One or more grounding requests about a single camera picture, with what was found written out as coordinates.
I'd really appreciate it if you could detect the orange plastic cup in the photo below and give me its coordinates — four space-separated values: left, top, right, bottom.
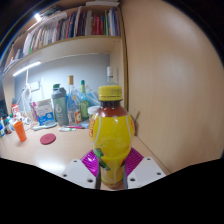
13 120 28 143

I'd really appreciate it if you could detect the wooden shelf unit with books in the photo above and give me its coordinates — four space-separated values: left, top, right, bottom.
1 0 129 111

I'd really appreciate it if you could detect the flat round red coaster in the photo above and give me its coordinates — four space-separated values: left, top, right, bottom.
39 132 57 146

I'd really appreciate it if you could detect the yellow drink bottle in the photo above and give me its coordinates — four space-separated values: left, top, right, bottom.
87 85 136 191

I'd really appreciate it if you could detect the white power strip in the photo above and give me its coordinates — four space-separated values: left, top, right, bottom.
29 81 41 92

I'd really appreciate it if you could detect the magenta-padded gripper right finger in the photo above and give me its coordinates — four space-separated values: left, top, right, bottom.
123 147 167 189

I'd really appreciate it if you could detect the red and white canister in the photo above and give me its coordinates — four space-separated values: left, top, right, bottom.
10 103 20 118

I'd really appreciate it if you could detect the white light bar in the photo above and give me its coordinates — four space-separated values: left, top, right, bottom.
12 60 43 78

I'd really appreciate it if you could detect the white marker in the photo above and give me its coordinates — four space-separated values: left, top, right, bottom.
59 127 77 133

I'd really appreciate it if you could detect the green-capped glass bottle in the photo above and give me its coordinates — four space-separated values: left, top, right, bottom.
79 79 90 122

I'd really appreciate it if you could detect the white round-headed handheld device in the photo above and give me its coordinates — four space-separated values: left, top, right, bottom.
32 120 58 131

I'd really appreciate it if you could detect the magenta pouch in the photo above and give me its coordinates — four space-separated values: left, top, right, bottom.
29 101 39 123

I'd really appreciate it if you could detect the grey shaker bottle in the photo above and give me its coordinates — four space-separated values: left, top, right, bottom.
50 87 70 127

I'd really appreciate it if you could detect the white cable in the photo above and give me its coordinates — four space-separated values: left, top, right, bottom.
20 69 34 123

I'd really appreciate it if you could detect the white and blue box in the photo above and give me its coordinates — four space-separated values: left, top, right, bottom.
34 98 55 127

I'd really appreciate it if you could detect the tall clear glass bottle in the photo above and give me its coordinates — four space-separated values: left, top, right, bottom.
105 66 118 86

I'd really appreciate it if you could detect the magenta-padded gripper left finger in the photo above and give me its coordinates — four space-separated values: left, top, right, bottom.
62 149 101 190

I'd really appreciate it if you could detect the pink pen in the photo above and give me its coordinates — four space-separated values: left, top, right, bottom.
66 124 86 130

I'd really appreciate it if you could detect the ceiling light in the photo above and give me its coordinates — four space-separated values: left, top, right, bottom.
33 12 43 23

